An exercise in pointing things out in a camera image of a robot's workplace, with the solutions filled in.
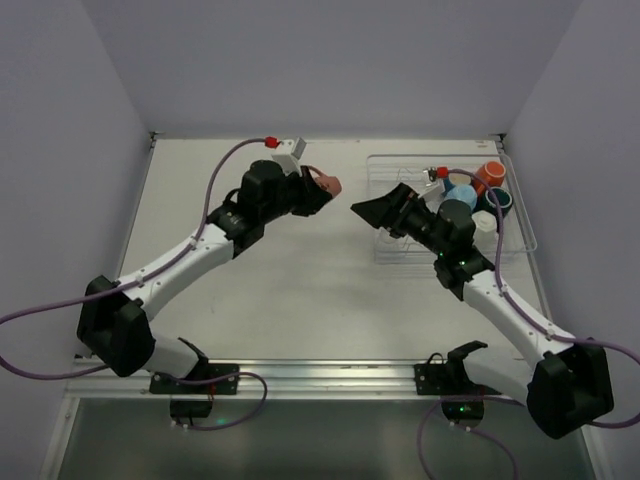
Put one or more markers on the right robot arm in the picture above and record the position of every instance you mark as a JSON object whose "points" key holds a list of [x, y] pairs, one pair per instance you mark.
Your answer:
{"points": [[570, 384]]}

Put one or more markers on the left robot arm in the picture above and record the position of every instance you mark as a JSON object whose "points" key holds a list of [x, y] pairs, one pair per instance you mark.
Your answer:
{"points": [[115, 322]]}

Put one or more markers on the white ceramic cup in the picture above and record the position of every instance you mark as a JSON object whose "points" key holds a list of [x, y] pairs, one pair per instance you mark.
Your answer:
{"points": [[485, 226]]}

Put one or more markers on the blue mug cream interior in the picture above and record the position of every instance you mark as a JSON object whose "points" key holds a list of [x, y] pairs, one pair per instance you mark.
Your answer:
{"points": [[456, 179]]}

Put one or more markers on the light blue ceramic mug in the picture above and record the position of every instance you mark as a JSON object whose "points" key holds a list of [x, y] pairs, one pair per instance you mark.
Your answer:
{"points": [[463, 193]]}

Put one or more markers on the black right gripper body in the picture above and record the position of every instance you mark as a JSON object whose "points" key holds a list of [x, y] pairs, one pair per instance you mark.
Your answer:
{"points": [[398, 211]]}

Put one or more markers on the dark green ceramic mug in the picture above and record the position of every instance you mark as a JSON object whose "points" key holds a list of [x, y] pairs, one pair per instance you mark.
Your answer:
{"points": [[494, 201]]}

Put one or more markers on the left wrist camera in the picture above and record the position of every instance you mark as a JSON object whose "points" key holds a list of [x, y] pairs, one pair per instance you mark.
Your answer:
{"points": [[287, 154]]}

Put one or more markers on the aluminium mounting rail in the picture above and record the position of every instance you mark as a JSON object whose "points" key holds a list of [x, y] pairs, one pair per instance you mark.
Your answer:
{"points": [[325, 380]]}

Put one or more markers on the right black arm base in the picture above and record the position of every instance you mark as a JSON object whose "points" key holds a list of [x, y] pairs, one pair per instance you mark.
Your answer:
{"points": [[445, 375]]}

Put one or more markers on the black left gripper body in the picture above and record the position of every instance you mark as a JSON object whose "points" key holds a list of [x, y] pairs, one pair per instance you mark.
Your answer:
{"points": [[301, 192]]}

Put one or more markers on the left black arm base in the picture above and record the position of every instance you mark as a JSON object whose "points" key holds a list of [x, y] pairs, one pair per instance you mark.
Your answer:
{"points": [[200, 382]]}

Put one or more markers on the pink dotted ceramic mug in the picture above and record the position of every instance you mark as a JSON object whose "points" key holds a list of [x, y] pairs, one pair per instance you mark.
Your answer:
{"points": [[328, 183]]}

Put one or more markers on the orange ceramic mug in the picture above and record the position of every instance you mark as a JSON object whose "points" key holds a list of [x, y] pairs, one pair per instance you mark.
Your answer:
{"points": [[491, 173]]}

